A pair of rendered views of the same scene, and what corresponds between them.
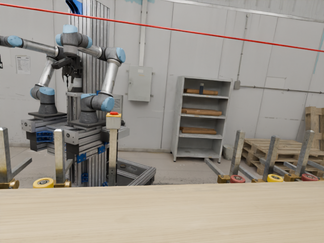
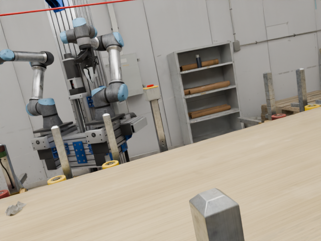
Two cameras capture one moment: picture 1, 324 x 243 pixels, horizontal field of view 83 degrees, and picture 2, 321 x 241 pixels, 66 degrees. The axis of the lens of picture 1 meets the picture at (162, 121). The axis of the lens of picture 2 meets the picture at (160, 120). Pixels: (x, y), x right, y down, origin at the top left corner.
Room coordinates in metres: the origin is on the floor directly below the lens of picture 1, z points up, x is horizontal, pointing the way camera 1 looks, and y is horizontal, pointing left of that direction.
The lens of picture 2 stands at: (-0.41, 0.31, 1.27)
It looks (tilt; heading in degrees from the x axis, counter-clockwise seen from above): 10 degrees down; 357
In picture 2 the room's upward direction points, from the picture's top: 12 degrees counter-clockwise
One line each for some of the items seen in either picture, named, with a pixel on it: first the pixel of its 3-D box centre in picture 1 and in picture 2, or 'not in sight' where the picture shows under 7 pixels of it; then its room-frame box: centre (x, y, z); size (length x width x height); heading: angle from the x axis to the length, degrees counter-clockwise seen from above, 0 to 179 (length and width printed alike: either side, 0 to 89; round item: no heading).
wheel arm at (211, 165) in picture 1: (219, 173); (258, 123); (1.15, -0.42, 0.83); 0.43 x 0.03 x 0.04; 12
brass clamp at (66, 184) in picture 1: (56, 186); not in sight; (0.86, 0.52, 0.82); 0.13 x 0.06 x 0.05; 102
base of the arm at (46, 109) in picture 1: (47, 107); (51, 120); (1.66, 1.06, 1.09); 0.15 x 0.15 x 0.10
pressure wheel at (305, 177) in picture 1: (307, 184); not in sight; (1.06, -0.95, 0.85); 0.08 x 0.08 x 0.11
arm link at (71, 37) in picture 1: (70, 36); (80, 28); (1.12, 0.56, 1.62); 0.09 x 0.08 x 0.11; 164
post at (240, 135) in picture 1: (234, 167); (271, 109); (1.07, -0.48, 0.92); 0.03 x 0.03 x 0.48; 12
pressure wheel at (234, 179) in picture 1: (236, 186); (279, 124); (0.96, -0.46, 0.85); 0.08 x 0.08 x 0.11
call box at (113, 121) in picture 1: (114, 121); (152, 93); (0.92, 0.25, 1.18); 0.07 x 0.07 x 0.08; 12
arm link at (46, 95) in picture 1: (47, 94); (47, 106); (1.66, 1.06, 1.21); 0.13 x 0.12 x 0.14; 60
